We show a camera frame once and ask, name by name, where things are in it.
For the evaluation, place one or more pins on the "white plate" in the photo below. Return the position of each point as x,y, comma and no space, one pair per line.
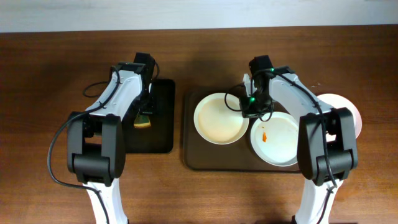
338,101
275,141
219,121

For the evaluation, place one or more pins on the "brown serving tray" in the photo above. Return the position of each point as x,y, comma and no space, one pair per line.
199,154

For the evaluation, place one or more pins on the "black rectangular sponge tray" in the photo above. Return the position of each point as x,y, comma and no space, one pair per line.
159,137

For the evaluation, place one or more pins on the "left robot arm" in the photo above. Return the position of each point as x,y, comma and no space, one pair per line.
96,151

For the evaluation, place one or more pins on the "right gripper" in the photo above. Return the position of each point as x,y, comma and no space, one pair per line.
257,109

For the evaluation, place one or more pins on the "green and yellow sponge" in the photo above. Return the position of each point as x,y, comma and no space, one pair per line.
142,121

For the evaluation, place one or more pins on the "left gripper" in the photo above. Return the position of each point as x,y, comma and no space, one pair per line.
144,112

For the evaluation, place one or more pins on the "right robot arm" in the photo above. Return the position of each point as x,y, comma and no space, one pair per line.
326,148

